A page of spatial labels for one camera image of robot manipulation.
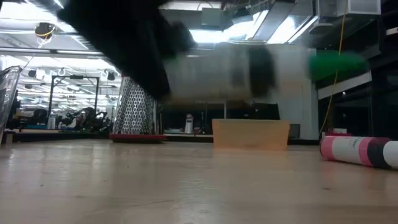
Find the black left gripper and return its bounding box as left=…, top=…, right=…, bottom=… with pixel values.
left=57, top=0, right=197, bottom=100

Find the green-tipped black ink bottle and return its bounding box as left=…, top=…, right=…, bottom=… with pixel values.
left=161, top=43, right=369, bottom=103

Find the metal box grater red trim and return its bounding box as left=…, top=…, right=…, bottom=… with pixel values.
left=109, top=74, right=168, bottom=144

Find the long ceiling light bar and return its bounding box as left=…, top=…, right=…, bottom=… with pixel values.
left=0, top=47, right=105, bottom=57

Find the small white canister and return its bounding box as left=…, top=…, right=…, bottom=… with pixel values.
left=185, top=113, right=194, bottom=134

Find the cardboard box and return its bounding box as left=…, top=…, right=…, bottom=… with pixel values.
left=211, top=118, right=290, bottom=152

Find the small dark monitor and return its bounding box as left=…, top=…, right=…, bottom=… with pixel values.
left=289, top=123, right=301, bottom=139

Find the red white box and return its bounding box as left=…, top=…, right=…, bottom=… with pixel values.
left=325, top=128, right=354, bottom=137

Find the pink-labelled black ink bottle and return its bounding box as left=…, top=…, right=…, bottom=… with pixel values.
left=319, top=135, right=398, bottom=170

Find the black metal frame rig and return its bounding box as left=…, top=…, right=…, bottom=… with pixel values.
left=48, top=74, right=100, bottom=119

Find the black ceiling cable reel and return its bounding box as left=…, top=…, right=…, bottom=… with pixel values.
left=34, top=22, right=57, bottom=40

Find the yellow hanging cable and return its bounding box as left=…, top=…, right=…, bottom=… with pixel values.
left=318, top=0, right=346, bottom=138

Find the white ceiling duct box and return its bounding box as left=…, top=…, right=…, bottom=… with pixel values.
left=317, top=0, right=382, bottom=17

